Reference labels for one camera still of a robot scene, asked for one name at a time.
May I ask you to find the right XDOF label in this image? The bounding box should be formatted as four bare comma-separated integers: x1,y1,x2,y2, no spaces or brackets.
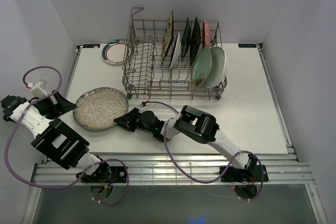
238,44,257,48

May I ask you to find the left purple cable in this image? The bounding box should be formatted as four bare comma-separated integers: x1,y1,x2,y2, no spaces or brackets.
4,66,130,206

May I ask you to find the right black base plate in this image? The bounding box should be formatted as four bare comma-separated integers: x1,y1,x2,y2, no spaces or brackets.
221,165,269,184

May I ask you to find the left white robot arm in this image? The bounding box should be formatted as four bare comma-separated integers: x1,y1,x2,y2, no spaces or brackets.
1,92,112,183

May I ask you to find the aluminium frame rail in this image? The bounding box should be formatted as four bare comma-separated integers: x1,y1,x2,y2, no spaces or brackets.
32,153,314,186

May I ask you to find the left XDOF label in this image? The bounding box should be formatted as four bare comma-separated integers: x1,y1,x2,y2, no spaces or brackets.
82,44,100,48

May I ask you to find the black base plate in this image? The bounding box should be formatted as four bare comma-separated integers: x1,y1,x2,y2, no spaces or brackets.
80,164,127,184
221,165,269,184

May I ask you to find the grey speckled round plate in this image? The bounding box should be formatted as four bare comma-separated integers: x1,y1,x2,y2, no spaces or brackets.
73,87,129,131

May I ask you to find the large teal red rimmed plate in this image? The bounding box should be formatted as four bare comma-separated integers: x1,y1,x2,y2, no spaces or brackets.
170,32,181,69

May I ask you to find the light green floral plate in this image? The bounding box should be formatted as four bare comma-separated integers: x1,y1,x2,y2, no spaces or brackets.
193,48,212,86

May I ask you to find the black floral square plate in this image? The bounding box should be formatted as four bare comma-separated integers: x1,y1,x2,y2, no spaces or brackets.
190,17,201,65

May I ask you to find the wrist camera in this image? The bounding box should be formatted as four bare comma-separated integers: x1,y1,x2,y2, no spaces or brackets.
26,79,48,98
139,101,150,111

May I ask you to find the xdof label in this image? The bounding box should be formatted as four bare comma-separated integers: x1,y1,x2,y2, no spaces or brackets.
82,44,100,48
238,44,257,48

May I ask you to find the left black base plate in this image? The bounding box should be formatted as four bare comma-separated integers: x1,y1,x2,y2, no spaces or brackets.
80,164,127,184

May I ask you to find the teal square plate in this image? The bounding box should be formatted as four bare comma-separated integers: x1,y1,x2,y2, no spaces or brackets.
181,18,191,59

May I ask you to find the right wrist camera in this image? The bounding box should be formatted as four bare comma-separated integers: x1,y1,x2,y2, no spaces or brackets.
139,101,150,111

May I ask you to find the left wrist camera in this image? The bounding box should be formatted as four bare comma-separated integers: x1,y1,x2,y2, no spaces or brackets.
26,79,48,98

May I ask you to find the grey wire dish rack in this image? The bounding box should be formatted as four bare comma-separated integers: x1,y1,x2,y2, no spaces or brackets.
122,7,227,100

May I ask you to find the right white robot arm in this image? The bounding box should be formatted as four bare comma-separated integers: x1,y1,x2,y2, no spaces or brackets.
114,105,265,184

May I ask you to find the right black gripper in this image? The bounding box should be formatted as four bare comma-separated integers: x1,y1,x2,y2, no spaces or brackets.
114,108,155,134

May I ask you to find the cream floral square plate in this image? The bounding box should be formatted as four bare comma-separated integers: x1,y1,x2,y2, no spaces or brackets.
161,11,174,62

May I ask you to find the white oval plate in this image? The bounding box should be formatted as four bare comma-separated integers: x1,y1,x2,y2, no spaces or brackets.
204,46,228,88

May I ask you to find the pink polka dot plate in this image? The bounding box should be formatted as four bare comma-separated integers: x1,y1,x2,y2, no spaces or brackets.
203,20,211,48

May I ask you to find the small teal red rimmed plate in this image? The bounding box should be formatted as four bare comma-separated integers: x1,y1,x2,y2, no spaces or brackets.
102,39,134,66

